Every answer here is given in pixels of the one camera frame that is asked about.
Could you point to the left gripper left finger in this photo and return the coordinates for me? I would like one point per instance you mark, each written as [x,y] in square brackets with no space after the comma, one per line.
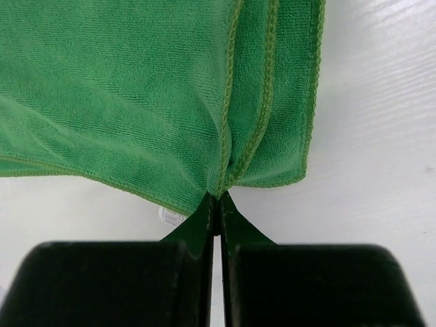
[129,283]

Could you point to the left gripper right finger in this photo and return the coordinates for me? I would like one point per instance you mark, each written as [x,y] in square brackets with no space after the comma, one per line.
[267,284]

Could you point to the green towel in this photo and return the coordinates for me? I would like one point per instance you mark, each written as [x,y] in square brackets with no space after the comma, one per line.
[168,100]

